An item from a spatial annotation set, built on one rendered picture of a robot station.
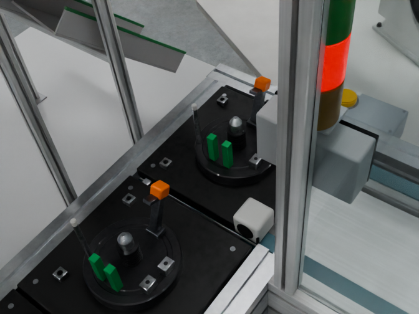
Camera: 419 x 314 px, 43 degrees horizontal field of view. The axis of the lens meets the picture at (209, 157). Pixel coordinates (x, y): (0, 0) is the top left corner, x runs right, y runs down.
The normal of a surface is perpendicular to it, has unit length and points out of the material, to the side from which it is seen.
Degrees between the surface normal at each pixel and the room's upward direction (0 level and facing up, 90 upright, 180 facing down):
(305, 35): 90
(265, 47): 0
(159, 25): 0
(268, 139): 90
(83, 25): 90
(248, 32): 0
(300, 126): 90
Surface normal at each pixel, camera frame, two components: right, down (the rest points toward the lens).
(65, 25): 0.68, 0.51
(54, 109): -0.08, -0.66
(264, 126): -0.60, 0.63
